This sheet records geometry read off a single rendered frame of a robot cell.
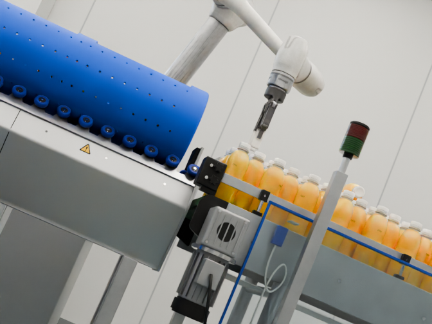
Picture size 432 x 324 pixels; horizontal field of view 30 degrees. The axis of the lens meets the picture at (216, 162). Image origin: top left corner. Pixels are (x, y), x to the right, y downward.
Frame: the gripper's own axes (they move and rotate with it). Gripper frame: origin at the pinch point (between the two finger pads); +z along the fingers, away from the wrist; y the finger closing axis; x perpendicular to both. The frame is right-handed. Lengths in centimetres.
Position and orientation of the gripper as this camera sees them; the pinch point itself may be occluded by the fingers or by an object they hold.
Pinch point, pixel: (255, 141)
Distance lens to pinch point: 286.8
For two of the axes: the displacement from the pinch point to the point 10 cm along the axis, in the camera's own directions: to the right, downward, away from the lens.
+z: -3.9, 9.1, -1.6
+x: 9.0, 4.1, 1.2
